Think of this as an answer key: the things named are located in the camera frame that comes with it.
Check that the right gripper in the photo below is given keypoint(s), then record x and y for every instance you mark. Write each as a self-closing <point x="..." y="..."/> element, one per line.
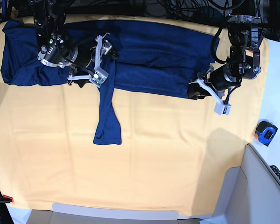
<point x="82" y="56"/>

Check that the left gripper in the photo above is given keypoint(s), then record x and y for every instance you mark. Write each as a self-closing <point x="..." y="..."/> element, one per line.
<point x="218" y="80"/>

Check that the blue long-sleeve T-shirt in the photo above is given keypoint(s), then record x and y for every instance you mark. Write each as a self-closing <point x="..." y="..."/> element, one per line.
<point x="153" y="58"/>

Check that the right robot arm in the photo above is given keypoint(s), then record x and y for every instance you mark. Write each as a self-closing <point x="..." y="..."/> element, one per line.
<point x="55" y="44"/>

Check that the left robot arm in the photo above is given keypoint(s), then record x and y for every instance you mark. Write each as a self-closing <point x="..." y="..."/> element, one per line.
<point x="242" y="63"/>

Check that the yellow table cloth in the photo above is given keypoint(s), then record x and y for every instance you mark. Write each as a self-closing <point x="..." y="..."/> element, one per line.
<point x="173" y="156"/>

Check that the blue black tape measure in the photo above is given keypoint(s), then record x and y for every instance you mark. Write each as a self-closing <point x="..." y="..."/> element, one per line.
<point x="265" y="132"/>

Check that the black perforated object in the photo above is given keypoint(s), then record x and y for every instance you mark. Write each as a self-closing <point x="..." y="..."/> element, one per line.
<point x="275" y="169"/>

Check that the white cardboard box right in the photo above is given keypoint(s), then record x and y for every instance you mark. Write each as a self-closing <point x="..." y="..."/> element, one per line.
<point x="250" y="194"/>

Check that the white cardboard box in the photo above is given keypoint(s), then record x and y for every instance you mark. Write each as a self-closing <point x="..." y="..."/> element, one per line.
<point x="71" y="214"/>
<point x="250" y="194"/>

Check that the white cardboard box bottom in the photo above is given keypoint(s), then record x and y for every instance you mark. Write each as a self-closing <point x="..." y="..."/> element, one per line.
<point x="71" y="214"/>

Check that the red clamp bottom left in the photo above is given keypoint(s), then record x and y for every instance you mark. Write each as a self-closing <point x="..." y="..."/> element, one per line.
<point x="6" y="199"/>

